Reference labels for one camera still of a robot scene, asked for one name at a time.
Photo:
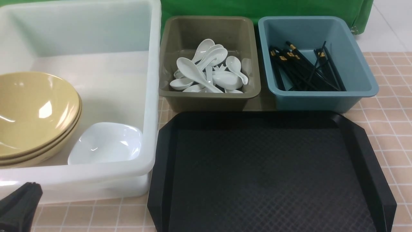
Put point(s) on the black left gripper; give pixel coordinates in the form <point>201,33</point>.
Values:
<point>17,210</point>

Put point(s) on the yellow noodle bowl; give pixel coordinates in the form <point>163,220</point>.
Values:
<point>35,108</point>

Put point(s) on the black chopstick gold band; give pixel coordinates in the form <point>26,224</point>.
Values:
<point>326,69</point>
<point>334,69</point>

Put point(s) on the white ceramic soup spoon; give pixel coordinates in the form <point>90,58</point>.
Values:
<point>190,70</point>

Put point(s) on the yellow bowl in stack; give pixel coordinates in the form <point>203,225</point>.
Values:
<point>49,151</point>

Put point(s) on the large white plastic tub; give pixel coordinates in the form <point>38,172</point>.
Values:
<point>109,51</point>

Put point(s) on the black plastic serving tray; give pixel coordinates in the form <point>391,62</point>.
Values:
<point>268,171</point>

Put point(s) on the white spoon in bin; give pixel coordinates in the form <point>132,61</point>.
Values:
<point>234,66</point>
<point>227,80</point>
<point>208,71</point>
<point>202,48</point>
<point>216,55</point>

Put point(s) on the brown plastic bin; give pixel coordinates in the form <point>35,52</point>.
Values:
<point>181,37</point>

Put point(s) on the black chopstick in bin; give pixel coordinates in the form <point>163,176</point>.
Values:
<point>300,59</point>
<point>277,65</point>
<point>313,66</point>

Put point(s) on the teal plastic bin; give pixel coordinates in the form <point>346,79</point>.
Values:
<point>301,95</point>

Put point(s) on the checkered orange table mat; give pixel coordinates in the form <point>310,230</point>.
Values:
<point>386,119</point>

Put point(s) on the green cloth backdrop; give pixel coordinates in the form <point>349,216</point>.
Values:
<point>354,12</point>

